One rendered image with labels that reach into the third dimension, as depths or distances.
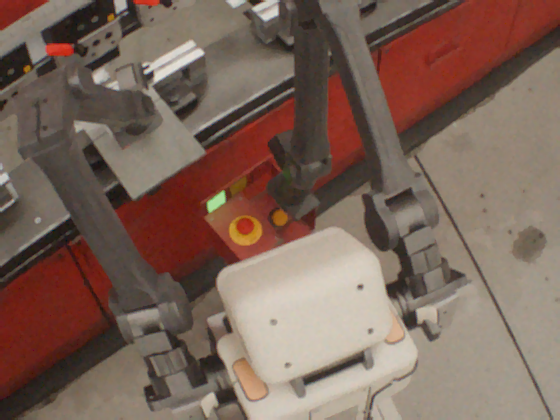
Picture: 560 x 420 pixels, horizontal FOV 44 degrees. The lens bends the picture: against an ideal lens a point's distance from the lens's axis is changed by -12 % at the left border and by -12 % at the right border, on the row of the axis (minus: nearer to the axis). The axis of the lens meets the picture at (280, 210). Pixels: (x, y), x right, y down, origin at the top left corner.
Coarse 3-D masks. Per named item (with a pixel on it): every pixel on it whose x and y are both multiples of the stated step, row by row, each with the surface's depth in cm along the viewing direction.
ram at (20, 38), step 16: (0, 0) 115; (16, 0) 118; (32, 0) 121; (48, 0) 124; (80, 0) 130; (0, 16) 118; (16, 16) 121; (48, 16) 127; (64, 16) 130; (32, 32) 127; (0, 48) 124
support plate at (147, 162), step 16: (160, 112) 160; (96, 128) 159; (160, 128) 158; (176, 128) 158; (96, 144) 157; (112, 144) 157; (144, 144) 156; (160, 144) 156; (176, 144) 156; (192, 144) 156; (112, 160) 155; (128, 160) 155; (144, 160) 155; (160, 160) 155; (176, 160) 155; (192, 160) 155; (128, 176) 153; (144, 176) 153; (160, 176) 153; (128, 192) 151; (144, 192) 151
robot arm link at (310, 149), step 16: (288, 0) 118; (288, 16) 119; (288, 32) 121; (304, 32) 122; (320, 32) 123; (304, 48) 125; (320, 48) 126; (304, 64) 128; (320, 64) 128; (304, 80) 131; (320, 80) 131; (304, 96) 133; (320, 96) 134; (304, 112) 136; (320, 112) 136; (304, 128) 139; (320, 128) 139; (304, 144) 141; (320, 144) 142; (288, 160) 148; (304, 160) 143; (320, 160) 146; (304, 176) 146; (320, 176) 148
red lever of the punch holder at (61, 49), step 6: (78, 42) 137; (48, 48) 130; (54, 48) 130; (60, 48) 131; (66, 48) 133; (72, 48) 134; (78, 48) 136; (84, 48) 136; (48, 54) 130; (54, 54) 131; (60, 54) 132; (66, 54) 133; (78, 54) 136; (84, 54) 136
